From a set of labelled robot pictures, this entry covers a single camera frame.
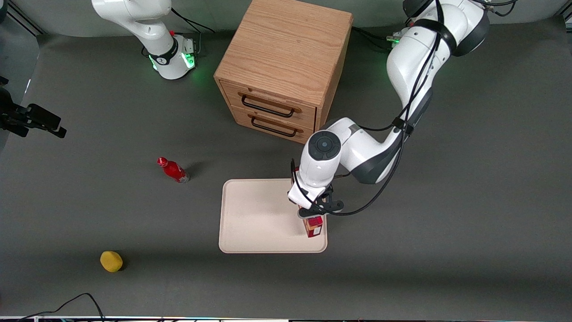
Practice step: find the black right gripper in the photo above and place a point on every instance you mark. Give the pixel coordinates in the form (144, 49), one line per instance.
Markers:
(18, 117)

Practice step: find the red cookie box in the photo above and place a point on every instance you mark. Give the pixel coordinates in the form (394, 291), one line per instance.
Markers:
(314, 226)

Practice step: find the beige rectangular tray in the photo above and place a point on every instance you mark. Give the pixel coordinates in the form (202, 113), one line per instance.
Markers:
(259, 217)

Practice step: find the red soda bottle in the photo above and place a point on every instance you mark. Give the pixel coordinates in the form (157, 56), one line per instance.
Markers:
(174, 171)

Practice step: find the yellow sponge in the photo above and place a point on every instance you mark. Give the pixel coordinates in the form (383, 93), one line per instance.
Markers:
(111, 261)

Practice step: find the wooden drawer cabinet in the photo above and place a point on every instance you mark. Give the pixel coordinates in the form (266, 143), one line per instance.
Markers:
(286, 49)

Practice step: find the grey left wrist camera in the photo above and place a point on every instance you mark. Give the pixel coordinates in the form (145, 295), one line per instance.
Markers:
(324, 208)

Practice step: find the black frame rail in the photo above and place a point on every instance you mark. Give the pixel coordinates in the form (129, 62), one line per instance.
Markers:
(24, 20)

